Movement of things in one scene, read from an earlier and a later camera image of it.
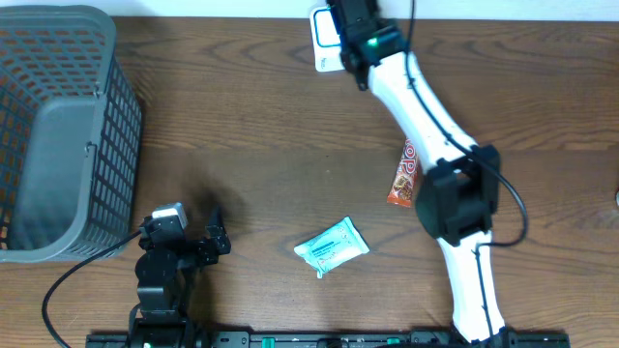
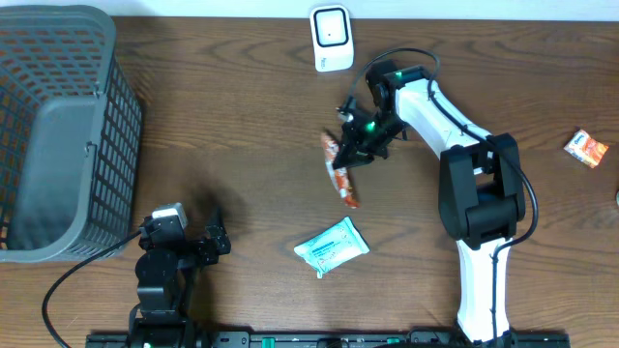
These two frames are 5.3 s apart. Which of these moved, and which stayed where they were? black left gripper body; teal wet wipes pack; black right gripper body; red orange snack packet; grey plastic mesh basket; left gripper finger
Moved: red orange snack packet; black right gripper body
Stayed: teal wet wipes pack; left gripper finger; grey plastic mesh basket; black left gripper body
